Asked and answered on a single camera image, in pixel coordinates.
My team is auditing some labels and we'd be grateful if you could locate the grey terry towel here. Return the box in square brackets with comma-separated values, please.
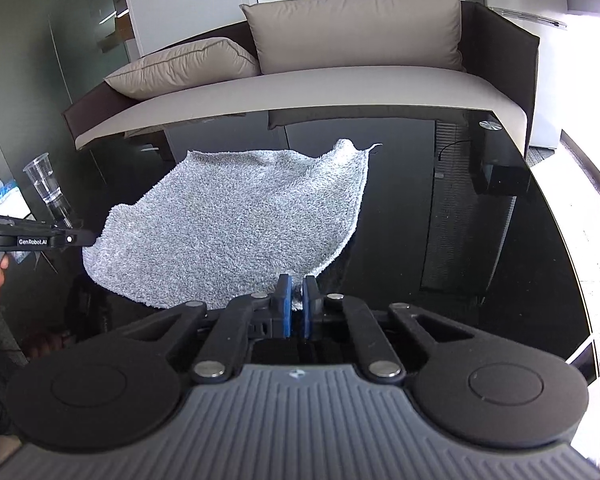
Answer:
[82, 138, 384, 311]

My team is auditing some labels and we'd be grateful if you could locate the black cable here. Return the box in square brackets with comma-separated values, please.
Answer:
[436, 139, 475, 163]

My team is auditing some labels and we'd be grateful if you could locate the tissue pack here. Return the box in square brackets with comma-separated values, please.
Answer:
[0, 173, 32, 222]

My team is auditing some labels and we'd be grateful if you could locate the large beige sofa pillow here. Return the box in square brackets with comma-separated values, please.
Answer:
[239, 0, 467, 76]

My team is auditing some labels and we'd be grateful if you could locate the black box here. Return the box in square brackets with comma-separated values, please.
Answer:
[481, 162, 532, 197]

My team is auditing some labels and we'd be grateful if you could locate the clear plastic cup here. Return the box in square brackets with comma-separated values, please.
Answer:
[23, 152, 64, 205]

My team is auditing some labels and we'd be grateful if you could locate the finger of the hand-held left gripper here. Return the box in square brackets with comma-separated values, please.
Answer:
[54, 229, 97, 248]

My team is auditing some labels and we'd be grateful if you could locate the white refrigerator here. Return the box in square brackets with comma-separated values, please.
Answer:
[479, 0, 600, 152]

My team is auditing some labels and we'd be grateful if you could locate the small beige sofa pillow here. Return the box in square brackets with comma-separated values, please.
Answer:
[103, 37, 260, 101]

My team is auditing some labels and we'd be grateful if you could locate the brown sofa with beige seat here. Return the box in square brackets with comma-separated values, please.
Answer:
[62, 1, 541, 151]

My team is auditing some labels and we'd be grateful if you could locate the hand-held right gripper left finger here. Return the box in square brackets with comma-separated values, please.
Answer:
[114, 274, 293, 382]

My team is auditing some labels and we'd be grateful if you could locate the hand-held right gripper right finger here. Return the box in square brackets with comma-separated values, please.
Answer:
[302, 275, 477, 384]

